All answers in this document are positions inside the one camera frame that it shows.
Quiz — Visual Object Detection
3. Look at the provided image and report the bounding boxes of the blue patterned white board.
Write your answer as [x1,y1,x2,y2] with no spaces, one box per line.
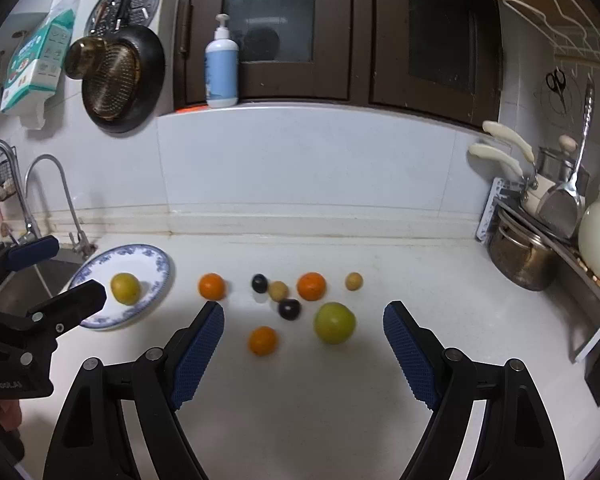
[476,177,525,247]

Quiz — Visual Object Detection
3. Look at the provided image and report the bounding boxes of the dark wooden window frame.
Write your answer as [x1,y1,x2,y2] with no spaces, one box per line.
[172,0,504,129]

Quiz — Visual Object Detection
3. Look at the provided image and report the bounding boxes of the brass colander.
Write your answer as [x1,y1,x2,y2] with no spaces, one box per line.
[87,42,142,122]

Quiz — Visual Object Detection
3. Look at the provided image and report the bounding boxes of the steel steamer plate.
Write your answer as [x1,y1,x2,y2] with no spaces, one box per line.
[86,0,161,42]

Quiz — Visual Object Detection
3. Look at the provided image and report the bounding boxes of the brass ladle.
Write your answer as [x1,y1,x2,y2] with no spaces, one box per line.
[64,36,112,81]

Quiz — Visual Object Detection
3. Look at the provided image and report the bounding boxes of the person's left hand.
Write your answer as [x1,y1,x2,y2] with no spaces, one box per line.
[0,399,23,432]

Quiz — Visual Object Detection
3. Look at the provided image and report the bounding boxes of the thin gooseneck faucet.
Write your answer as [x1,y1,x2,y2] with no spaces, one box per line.
[25,155,97,261]

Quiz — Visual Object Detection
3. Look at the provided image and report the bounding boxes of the black scissors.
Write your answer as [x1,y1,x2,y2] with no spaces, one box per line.
[546,67,569,114]

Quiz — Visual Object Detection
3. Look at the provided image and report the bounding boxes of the steel stockpot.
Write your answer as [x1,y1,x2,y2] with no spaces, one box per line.
[487,207,562,292]

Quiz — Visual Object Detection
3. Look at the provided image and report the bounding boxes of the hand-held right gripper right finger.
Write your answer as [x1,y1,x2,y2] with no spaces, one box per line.
[382,301,566,480]

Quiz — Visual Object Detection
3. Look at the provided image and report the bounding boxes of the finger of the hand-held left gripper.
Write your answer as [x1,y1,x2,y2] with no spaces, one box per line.
[26,280,108,347]
[0,235,61,306]

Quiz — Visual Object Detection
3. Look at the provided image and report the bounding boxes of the yellow citrus fruit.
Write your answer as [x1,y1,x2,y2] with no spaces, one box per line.
[110,272,142,306]

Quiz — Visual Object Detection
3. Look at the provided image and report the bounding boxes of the steel sink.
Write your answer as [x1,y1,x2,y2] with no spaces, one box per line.
[0,246,92,313]

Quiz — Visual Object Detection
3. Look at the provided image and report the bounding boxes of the blue patterned white plate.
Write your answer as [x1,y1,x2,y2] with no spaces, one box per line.
[67,244,174,331]

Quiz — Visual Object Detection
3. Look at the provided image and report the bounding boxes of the steel pot with wooden knob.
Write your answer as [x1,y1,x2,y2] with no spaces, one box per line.
[536,135,592,197]

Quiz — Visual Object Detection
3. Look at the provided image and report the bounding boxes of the tall steel faucet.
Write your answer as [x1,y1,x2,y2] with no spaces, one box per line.
[0,139,42,247]

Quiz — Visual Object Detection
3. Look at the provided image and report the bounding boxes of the black wok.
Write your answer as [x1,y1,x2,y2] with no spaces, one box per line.
[81,25,166,134]

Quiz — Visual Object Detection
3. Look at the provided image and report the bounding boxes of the white blue pump bottle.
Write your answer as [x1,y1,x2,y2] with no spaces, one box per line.
[204,14,240,109]

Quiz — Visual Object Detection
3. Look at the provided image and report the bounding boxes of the cream handled saucepan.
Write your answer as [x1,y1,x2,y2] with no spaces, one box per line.
[482,120,556,201]
[468,142,551,217]

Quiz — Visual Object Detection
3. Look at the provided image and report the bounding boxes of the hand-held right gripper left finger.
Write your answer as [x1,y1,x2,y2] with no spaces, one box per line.
[42,301,226,480]

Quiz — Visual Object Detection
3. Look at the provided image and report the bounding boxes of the paper towel pack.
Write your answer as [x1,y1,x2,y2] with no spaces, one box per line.
[0,8,77,131]

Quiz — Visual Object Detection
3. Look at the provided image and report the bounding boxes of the white wire rack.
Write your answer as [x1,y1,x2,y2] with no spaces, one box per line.
[472,0,600,86]

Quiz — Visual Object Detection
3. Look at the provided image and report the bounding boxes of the steel slotted spatula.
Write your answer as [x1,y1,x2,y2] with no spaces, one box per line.
[536,77,596,239]

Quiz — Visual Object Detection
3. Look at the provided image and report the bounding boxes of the orange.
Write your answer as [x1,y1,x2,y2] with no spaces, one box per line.
[297,272,328,301]
[198,273,227,302]
[248,326,279,357]

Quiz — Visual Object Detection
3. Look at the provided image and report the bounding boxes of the green apple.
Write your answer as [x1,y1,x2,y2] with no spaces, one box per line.
[314,302,357,345]

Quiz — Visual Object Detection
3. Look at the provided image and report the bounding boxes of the black wire basket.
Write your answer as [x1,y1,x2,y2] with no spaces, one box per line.
[0,147,21,205]

